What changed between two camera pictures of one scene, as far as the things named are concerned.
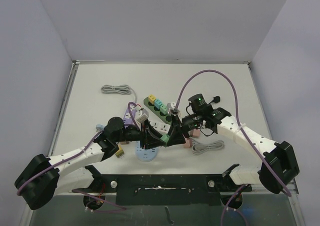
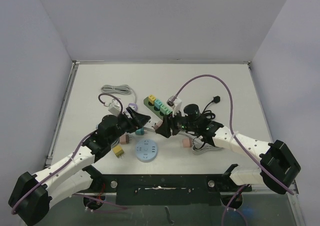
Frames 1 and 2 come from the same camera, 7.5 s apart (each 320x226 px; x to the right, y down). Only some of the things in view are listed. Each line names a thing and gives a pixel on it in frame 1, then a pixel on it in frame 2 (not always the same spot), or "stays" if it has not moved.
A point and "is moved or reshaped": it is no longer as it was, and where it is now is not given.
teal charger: x=158 y=103 stays
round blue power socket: x=145 y=155 stays
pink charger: x=195 y=133 is moved or reshaped
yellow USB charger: x=152 y=98 stays
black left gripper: x=153 y=137 -> x=136 y=121
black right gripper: x=177 y=127 -> x=171 y=125
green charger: x=163 y=109 stays
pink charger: x=188 y=144 stays
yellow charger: x=119 y=152 stays
